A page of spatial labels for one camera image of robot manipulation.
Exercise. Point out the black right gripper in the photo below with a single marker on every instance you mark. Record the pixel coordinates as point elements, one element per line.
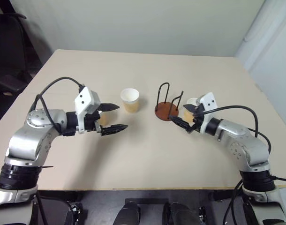
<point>198,123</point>

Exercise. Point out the tan paper cup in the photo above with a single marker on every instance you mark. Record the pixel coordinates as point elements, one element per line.
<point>188,114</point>
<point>104,119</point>
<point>131,105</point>

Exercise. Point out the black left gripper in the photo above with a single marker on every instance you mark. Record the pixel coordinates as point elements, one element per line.
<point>90,122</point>

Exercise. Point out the black floor plate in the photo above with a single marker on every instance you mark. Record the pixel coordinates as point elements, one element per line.
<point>147,202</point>

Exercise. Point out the black office chair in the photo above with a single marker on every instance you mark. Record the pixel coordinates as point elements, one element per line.
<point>9,47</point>

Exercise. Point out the white curtain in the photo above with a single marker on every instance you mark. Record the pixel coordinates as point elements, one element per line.
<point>269,35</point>

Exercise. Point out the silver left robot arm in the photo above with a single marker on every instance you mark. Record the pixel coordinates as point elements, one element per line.
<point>28,138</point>

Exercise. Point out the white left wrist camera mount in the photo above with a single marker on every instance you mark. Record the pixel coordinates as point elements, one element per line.
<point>83,99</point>

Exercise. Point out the dark rounded shape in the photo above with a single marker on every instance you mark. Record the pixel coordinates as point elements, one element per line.
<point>180,214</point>
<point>127,214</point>

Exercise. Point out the black frame foot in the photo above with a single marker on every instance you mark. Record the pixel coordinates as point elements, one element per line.
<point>75,213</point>
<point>204,214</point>

